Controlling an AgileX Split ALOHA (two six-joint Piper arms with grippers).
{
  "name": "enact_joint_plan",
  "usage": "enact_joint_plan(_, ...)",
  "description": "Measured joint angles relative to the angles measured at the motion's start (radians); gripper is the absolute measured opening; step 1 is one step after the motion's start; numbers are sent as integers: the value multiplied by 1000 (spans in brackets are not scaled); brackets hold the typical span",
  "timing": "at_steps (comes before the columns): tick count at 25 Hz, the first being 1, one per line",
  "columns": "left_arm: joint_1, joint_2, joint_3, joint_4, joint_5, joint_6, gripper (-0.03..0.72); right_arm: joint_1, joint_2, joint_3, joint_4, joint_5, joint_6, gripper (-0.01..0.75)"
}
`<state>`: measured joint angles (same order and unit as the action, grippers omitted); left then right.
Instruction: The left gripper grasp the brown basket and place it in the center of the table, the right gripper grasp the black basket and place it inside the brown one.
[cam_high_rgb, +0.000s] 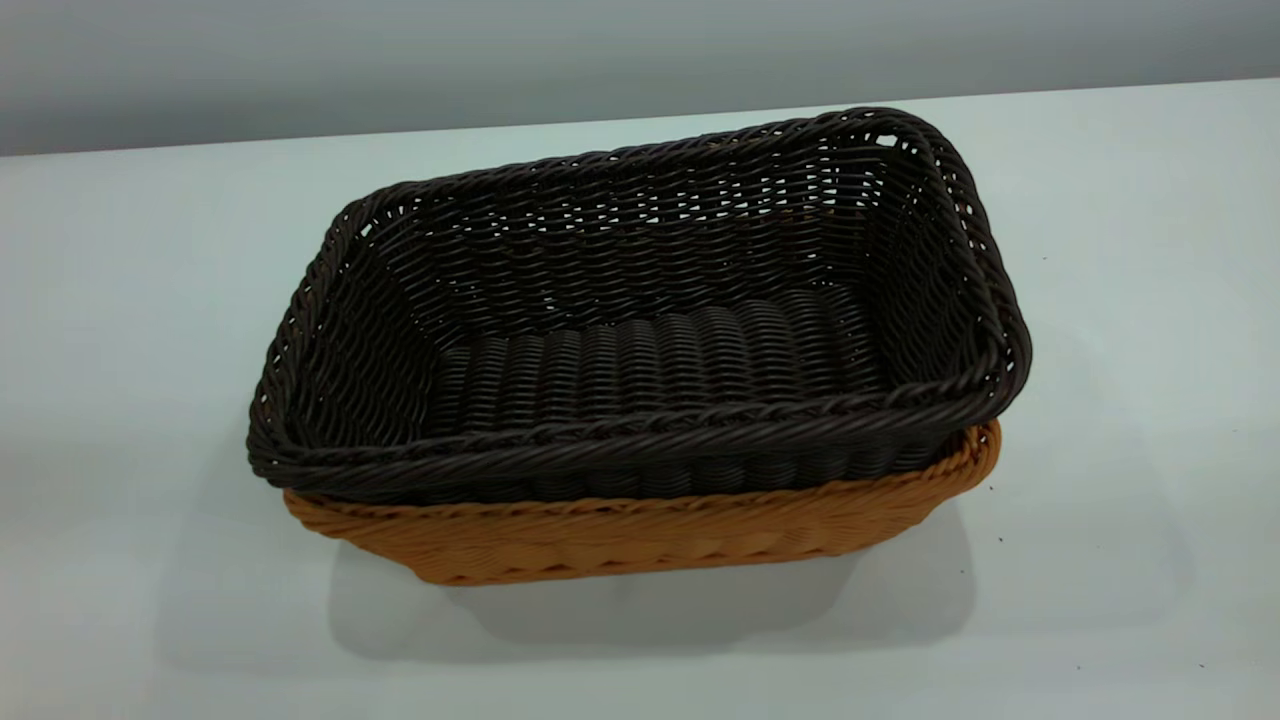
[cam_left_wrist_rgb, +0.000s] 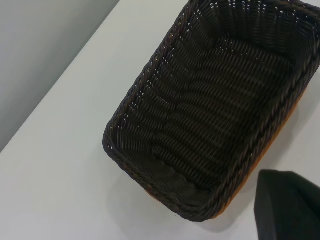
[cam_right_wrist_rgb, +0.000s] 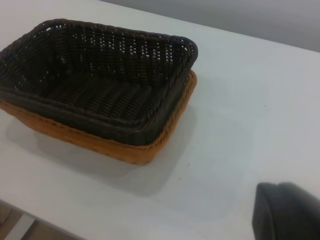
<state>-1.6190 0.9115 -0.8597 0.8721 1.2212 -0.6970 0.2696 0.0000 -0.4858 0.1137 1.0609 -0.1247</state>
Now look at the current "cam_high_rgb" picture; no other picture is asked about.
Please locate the dark brown wicker basket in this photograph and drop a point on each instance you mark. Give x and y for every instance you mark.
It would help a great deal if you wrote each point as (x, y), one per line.
(650, 360)

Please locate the light brown wicker basket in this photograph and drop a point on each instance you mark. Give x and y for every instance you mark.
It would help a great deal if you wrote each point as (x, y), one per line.
(640, 540)

